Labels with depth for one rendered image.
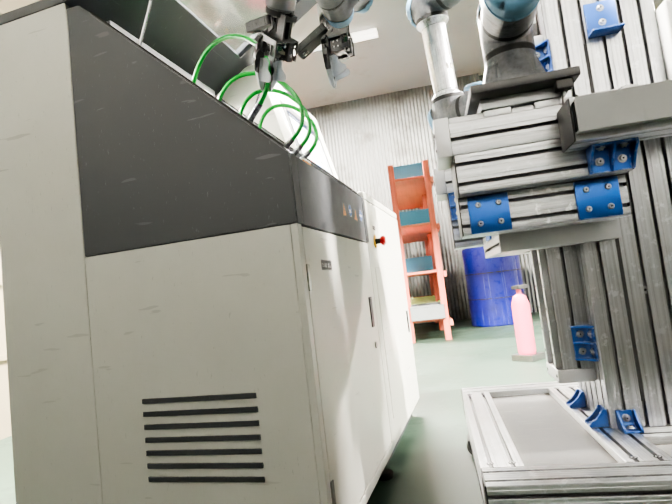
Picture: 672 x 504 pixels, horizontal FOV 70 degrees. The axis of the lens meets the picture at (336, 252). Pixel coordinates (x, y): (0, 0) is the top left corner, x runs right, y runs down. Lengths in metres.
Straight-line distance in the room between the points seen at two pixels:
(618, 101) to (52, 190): 1.32
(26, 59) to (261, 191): 0.80
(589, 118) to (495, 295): 4.97
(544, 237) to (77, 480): 1.29
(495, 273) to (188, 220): 5.03
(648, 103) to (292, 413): 0.93
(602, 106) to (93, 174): 1.16
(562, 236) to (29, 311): 1.36
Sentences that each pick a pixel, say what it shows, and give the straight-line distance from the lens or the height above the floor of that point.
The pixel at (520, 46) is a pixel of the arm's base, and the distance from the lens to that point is 1.24.
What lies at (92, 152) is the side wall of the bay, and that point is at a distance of 1.39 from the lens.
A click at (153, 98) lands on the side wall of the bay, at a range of 1.31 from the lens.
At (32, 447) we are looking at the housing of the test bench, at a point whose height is 0.32.
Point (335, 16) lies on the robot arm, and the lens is 1.36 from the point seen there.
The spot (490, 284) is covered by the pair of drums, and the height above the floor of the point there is 0.49.
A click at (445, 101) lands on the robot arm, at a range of 1.80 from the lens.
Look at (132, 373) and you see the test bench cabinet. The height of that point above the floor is 0.49.
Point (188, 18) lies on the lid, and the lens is 1.76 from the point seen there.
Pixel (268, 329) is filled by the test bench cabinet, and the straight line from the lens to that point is 1.08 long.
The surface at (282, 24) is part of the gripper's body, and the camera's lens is 1.31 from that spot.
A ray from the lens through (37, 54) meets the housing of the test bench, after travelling 1.60.
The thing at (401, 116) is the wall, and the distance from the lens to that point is 7.72.
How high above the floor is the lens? 0.63
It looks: 5 degrees up
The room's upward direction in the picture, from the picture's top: 7 degrees counter-clockwise
